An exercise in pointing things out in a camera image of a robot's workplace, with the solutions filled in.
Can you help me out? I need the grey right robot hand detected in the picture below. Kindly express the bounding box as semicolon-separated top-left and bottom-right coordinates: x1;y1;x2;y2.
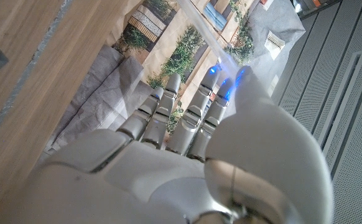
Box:
0;65;334;224

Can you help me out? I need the clear plastic pipette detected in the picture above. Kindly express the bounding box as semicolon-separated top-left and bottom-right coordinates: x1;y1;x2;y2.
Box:
177;0;241;75

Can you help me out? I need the printed fabric backdrop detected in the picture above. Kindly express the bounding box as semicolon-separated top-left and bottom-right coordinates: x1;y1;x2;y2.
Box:
44;0;306;156

